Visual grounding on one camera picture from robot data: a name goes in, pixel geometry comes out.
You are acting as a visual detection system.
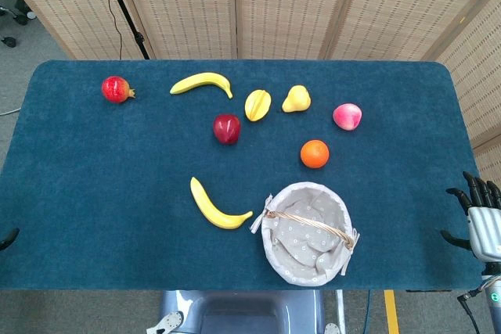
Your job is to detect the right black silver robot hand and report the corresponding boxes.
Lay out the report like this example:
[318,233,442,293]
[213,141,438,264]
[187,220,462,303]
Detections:
[441,171,501,261]

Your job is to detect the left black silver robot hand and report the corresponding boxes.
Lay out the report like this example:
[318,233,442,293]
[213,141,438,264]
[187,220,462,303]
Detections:
[0,228,20,251]

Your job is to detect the orange fruit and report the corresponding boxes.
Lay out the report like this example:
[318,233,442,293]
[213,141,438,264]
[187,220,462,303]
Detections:
[300,138,330,170]

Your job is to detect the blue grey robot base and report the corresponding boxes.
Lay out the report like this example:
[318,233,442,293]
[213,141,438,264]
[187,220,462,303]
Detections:
[146,289,342,334]

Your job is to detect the pink peach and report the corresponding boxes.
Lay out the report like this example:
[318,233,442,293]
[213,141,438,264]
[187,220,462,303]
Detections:
[332,102,363,131]

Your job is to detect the wicker basket with cloth liner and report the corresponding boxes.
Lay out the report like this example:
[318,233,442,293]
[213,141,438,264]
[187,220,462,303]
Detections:
[250,181,361,286]

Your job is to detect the blue table cloth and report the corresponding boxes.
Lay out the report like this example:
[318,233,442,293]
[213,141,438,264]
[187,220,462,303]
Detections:
[0,59,485,293]

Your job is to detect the yellow floor tape strip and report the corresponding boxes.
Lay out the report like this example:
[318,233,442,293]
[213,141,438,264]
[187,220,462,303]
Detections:
[384,289,400,334]

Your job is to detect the white pole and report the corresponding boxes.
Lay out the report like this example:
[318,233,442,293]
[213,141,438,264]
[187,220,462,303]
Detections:
[335,289,348,334]

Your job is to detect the red pomegranate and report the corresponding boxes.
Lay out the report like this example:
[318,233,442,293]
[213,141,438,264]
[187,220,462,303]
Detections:
[101,75,137,104]

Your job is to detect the yellow plastic banana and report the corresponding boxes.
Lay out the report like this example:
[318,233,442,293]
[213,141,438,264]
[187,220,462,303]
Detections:
[189,176,254,230]
[169,71,234,100]

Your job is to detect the black office chair base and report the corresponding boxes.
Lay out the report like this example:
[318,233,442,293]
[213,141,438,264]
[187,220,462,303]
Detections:
[0,0,37,48]

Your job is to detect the yellow pear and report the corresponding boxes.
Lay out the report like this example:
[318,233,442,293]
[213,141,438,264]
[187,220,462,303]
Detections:
[281,84,312,113]

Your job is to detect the dark red apple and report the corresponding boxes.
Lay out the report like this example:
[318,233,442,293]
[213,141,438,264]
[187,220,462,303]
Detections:
[212,113,242,145]

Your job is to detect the black tripod stand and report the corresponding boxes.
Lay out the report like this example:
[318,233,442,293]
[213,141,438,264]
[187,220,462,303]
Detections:
[96,0,151,60]

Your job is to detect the yellow starfruit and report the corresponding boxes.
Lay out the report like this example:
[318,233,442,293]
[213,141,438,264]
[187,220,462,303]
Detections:
[243,89,272,122]

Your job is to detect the bamboo folding screen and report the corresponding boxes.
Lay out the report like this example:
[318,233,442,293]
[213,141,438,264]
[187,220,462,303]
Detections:
[0,0,501,190]

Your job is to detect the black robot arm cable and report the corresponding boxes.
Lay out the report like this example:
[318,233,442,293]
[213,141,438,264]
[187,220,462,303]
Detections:
[456,289,483,334]

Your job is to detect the blue cable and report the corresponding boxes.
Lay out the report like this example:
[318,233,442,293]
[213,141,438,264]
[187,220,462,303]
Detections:
[362,289,373,334]

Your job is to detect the thin black hanging cable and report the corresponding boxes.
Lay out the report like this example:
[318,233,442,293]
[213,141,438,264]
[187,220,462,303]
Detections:
[91,0,124,60]

